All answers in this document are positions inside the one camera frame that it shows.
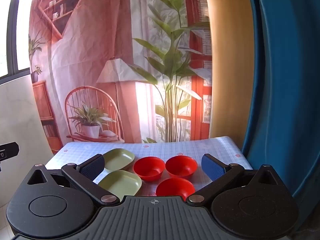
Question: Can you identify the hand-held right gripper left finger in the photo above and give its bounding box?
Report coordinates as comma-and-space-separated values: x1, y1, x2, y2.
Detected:
26, 154, 120, 207

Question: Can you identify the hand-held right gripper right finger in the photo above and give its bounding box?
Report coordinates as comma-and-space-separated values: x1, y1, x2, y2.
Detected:
186, 153, 292, 207

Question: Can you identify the green plastic plate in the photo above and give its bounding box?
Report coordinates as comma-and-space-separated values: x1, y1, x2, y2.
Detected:
98, 170, 142, 202
102, 148, 135, 173

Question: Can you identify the red plastic bowl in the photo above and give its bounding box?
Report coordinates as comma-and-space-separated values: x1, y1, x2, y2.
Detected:
156, 178, 195, 202
133, 156, 166, 182
165, 155, 198, 180

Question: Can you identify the plaid blue tablecloth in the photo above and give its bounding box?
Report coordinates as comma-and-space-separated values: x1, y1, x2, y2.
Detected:
45, 136, 253, 198

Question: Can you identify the yellow wooden board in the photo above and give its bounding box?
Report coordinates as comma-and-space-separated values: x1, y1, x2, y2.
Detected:
204, 0, 260, 150

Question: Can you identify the dark window frame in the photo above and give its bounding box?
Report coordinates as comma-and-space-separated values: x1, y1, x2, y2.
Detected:
0, 0, 34, 79

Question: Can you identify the printed wall tapestry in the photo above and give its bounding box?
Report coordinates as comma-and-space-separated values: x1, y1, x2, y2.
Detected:
29, 0, 213, 155

